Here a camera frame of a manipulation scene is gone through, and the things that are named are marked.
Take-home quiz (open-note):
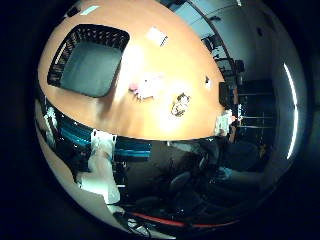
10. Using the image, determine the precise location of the pink and white plush toy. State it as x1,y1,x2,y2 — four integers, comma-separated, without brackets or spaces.
128,73,165,102

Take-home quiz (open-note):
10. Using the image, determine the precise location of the black mesh basket container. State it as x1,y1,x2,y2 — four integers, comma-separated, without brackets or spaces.
46,23,131,99

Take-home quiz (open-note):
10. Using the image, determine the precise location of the black office chair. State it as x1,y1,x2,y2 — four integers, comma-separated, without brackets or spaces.
167,170,193,195

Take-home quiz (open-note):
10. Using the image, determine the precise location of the seated person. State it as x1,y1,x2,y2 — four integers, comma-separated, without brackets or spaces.
213,109,271,174

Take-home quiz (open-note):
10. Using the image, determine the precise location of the white paper label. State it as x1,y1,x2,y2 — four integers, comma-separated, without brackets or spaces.
145,26,169,48

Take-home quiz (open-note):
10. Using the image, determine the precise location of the white tape strip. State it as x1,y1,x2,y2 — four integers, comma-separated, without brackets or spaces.
79,4,101,16

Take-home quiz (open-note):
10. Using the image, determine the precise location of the ceiling light strip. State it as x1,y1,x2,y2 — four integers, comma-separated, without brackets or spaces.
283,62,300,160

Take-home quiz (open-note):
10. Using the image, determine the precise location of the red cable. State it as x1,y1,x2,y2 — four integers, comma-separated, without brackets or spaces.
128,211,241,229

